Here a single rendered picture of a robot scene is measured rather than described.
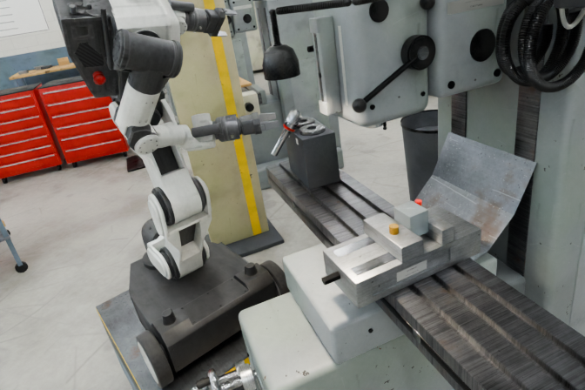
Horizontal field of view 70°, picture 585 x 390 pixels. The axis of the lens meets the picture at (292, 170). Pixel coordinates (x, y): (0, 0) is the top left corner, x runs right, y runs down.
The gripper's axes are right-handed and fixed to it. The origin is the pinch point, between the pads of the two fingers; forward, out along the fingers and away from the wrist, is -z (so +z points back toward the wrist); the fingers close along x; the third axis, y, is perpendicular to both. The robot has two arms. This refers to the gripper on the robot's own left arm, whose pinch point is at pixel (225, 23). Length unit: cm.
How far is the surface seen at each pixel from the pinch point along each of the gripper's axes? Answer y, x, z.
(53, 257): 29, -248, 31
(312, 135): -65, 7, 1
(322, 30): -70, 52, 34
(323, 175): -76, -2, -3
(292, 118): -56, 6, 3
